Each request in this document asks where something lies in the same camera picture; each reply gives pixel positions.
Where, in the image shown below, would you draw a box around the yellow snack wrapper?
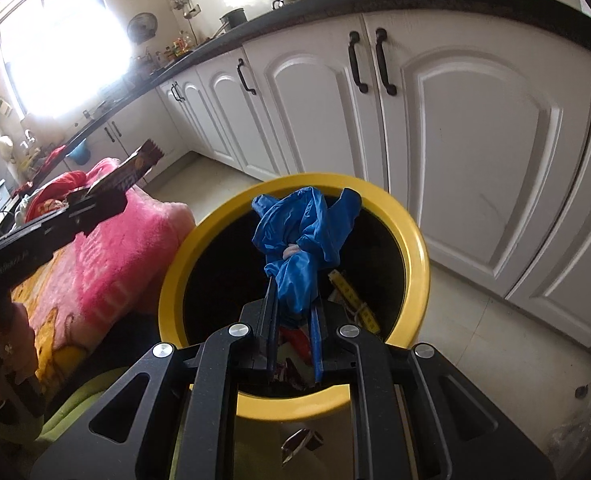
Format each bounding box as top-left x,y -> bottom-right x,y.
328,270 -> 381,335

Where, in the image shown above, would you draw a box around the blue plastic bag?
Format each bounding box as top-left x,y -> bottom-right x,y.
252,186 -> 361,318

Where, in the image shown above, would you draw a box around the brown chocolate bar wrapper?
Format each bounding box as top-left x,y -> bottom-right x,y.
86,139 -> 164,196

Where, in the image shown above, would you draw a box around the green sleeved left forearm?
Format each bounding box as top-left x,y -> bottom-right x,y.
22,367 -> 127,463

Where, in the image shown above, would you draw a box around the yellow rimmed trash bin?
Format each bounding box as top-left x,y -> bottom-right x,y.
158,174 -> 430,428

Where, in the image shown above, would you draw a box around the white kitchen cabinets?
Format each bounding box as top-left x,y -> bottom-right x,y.
60,8 -> 591,351

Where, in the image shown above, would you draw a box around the red folded cloth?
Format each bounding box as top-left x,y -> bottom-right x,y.
25,170 -> 87,222

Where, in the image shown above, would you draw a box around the pink fluffy blanket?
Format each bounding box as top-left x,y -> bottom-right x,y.
51,185 -> 196,348

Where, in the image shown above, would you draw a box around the blue hanging bowl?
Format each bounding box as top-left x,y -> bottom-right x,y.
66,140 -> 91,166

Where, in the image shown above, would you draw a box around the black cooking pot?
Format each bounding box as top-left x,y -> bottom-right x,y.
220,8 -> 248,30

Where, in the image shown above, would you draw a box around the black countertop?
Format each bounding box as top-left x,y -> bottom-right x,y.
32,0 -> 591,188

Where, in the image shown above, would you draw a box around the small wall fan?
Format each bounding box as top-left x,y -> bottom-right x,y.
127,12 -> 158,44

